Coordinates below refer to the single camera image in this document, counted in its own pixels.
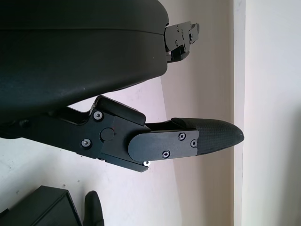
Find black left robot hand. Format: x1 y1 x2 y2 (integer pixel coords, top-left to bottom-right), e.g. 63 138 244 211
0 0 245 174

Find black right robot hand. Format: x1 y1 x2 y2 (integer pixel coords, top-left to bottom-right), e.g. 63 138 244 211
84 190 104 226

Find black camera box base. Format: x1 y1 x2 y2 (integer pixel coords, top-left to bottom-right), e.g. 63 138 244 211
0 185 82 226

